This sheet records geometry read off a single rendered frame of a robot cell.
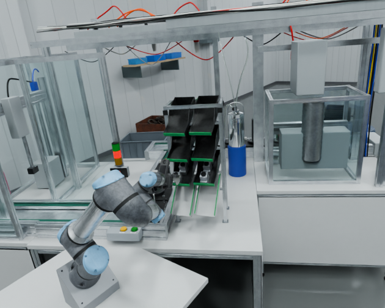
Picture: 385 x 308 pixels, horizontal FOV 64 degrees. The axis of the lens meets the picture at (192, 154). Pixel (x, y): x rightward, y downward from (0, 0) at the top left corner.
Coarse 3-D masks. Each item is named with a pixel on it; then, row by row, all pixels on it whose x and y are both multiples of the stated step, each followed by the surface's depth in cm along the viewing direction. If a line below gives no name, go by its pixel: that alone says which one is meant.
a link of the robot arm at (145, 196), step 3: (138, 183) 153; (135, 186) 154; (138, 186) 153; (141, 186) 152; (135, 189) 153; (138, 189) 153; (141, 189) 152; (144, 189) 152; (138, 192) 153; (141, 192) 153; (144, 192) 154; (147, 192) 157; (141, 195) 153; (144, 195) 153; (147, 195) 154; (144, 198) 153; (147, 198) 153; (150, 198) 154
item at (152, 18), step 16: (288, 0) 248; (320, 0) 195; (336, 0) 193; (352, 0) 191; (144, 16) 260; (160, 16) 211; (176, 16) 209; (192, 16) 210; (304, 32) 254; (112, 48) 283; (128, 48) 275
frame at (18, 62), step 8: (56, 56) 192; (64, 56) 192; (72, 56) 191; (80, 56) 191; (88, 56) 190; (96, 56) 189; (104, 56) 190; (16, 64) 198; (24, 88) 203; (24, 96) 205; (32, 112) 210; (32, 120) 212; (32, 128) 213; (40, 144) 217; (40, 152) 220; (48, 176) 226; (48, 184) 228; (56, 200) 234
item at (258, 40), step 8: (256, 40) 259; (256, 48) 261; (256, 56) 263; (256, 64) 266; (256, 72) 268; (256, 80) 271; (256, 88) 273; (256, 96) 276; (256, 104) 278; (256, 112) 282; (256, 120) 284; (256, 128) 287; (256, 136) 290; (256, 144) 292; (256, 152) 295; (256, 160) 298
